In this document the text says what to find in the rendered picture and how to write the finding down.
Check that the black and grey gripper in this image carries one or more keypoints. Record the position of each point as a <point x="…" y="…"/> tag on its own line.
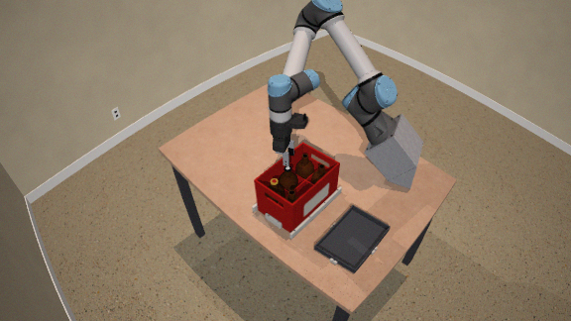
<point x="281" y="127"/>

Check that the red crate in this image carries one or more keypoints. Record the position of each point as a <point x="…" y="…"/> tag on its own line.
<point x="311" y="196"/>

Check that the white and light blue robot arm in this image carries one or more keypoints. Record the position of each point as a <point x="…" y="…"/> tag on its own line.
<point x="375" y="93"/>

